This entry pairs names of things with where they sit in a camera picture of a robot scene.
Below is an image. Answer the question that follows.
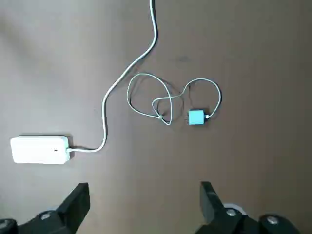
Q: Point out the white power strip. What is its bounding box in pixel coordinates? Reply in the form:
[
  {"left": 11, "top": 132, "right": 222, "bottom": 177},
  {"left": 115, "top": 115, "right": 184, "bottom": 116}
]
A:
[{"left": 10, "top": 135, "right": 73, "bottom": 165}]

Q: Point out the teal phone charger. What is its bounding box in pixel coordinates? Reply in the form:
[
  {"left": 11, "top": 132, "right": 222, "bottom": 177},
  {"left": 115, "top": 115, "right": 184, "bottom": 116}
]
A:
[{"left": 183, "top": 109, "right": 211, "bottom": 127}]

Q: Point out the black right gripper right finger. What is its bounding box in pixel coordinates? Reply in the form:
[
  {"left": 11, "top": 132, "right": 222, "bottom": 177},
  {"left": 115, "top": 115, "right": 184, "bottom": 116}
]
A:
[{"left": 195, "top": 181, "right": 302, "bottom": 234}]

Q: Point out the thin white charger cable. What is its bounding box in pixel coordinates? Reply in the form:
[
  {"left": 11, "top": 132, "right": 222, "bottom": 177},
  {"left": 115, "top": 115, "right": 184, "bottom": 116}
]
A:
[{"left": 126, "top": 72, "right": 223, "bottom": 126}]

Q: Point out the thick white power strip cable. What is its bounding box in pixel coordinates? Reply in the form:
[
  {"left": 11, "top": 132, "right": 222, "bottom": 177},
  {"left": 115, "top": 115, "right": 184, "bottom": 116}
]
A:
[{"left": 67, "top": 0, "right": 158, "bottom": 154}]

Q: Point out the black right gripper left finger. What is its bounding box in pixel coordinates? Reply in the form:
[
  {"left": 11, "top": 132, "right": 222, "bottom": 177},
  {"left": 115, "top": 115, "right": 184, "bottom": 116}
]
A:
[{"left": 0, "top": 182, "right": 91, "bottom": 234}]

